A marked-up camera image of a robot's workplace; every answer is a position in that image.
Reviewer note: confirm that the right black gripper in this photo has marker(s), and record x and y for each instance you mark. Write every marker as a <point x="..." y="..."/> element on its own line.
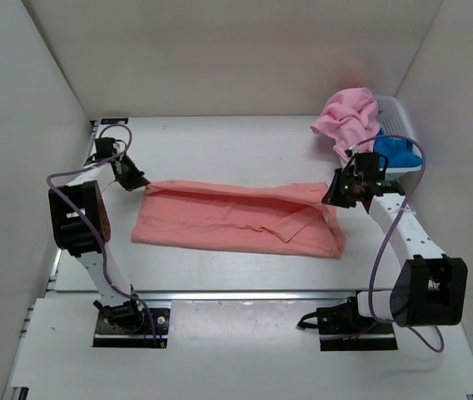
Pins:
<point x="333" y="197"/>

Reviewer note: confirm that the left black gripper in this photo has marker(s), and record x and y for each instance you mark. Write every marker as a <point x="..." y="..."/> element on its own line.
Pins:
<point x="136" y="180"/>

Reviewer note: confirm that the salmon pink t shirt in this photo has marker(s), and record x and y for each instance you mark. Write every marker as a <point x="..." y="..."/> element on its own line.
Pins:
<point x="284" y="220"/>

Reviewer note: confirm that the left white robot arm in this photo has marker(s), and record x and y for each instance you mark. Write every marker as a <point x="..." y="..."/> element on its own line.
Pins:
<point x="81" y="227"/>

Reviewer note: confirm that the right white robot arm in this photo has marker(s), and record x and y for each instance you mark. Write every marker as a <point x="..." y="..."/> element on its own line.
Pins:
<point x="431" y="286"/>

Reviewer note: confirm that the blue label sticker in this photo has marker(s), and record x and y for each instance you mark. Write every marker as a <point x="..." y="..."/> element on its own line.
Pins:
<point x="112" y="121"/>

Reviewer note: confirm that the blue t shirt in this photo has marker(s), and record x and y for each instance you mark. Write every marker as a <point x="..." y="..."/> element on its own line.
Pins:
<point x="395" y="153"/>

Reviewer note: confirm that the light pink t shirt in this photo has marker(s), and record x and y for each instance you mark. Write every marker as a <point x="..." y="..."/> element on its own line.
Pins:
<point x="349" y="117"/>

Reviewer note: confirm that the white plastic laundry basket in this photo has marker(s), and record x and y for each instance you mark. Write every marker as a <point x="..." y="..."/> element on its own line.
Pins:
<point x="395" y="124"/>

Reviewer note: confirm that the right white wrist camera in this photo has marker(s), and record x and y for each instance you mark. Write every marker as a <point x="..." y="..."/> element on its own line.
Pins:
<point x="351" y="151"/>

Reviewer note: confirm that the aluminium table edge rail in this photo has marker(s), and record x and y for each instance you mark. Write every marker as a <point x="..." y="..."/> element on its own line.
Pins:
<point x="242" y="295"/>

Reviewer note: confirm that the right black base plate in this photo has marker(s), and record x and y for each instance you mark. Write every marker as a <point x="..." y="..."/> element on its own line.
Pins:
<point x="343" y="329"/>

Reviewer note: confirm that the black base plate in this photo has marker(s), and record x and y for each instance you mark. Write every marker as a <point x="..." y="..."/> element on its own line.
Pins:
<point x="343" y="329"/>
<point x="138" y="335"/>

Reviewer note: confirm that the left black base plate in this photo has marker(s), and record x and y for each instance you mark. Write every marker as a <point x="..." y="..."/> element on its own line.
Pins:
<point x="138" y="335"/>

